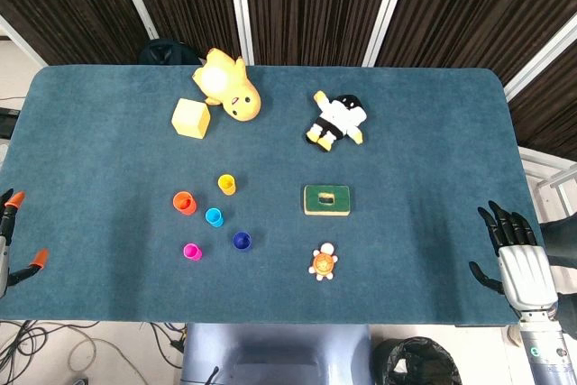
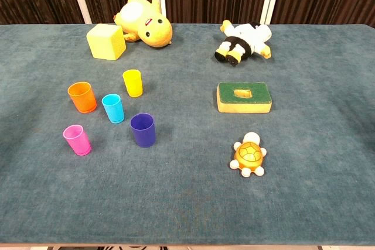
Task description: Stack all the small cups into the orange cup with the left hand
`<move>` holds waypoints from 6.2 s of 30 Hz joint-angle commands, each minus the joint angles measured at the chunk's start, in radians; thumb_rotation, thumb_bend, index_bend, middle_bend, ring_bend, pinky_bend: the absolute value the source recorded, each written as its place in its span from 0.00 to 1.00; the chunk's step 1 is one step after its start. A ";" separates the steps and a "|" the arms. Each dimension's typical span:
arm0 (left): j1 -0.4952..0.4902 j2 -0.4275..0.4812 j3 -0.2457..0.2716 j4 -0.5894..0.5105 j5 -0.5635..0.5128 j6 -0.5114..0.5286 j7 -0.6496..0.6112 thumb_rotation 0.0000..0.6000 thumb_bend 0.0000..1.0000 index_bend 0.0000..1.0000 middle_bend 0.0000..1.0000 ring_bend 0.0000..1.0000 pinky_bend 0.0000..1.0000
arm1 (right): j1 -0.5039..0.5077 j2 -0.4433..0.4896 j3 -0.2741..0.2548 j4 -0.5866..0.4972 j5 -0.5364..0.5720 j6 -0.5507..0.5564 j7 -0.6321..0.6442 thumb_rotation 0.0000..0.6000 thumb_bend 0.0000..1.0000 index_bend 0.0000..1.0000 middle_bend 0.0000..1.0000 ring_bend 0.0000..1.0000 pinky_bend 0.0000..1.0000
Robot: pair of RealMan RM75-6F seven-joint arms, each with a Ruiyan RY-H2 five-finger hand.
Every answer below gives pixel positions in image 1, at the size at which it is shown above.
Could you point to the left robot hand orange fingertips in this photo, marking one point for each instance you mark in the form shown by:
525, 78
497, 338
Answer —
5, 222

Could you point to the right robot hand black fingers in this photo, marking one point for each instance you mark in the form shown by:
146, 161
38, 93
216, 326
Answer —
527, 274

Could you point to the pink plastic cup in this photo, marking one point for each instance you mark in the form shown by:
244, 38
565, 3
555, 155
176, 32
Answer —
192, 251

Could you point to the light blue plastic cup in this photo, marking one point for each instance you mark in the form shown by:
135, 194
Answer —
214, 217

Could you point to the yellow plastic cup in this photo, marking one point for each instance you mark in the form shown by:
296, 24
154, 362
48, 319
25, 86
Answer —
226, 184

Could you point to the dark blue plastic cup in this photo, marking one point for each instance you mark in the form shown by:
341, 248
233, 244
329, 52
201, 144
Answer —
242, 241

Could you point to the right robot arm grey-blue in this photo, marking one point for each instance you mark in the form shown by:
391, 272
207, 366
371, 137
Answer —
545, 349

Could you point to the white metal rack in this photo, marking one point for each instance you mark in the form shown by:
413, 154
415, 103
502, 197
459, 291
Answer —
556, 177

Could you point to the black box device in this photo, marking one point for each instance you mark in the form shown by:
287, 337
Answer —
6, 121

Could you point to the blue felt table cloth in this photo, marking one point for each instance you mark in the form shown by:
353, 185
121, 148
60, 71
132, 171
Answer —
405, 245

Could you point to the black trash bin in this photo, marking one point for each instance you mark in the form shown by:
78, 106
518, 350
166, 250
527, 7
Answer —
417, 362

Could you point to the orange plastic cup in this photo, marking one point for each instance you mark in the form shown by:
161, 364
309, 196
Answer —
185, 203

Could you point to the orange white turtle toy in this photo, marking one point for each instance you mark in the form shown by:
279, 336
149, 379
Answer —
323, 263

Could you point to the yellow foam cube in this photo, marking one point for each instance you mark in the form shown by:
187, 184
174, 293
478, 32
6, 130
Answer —
191, 118

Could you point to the green yellow sponge block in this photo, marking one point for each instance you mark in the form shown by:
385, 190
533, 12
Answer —
313, 202

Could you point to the black chair back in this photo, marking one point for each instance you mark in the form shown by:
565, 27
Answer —
167, 52

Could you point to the black white penguin plush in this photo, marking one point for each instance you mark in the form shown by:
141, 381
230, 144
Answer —
338, 116

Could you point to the blue robot torso base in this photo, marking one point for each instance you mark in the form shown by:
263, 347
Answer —
279, 353

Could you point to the yellow plush animal toy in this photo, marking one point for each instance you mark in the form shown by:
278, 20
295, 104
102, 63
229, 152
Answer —
234, 92

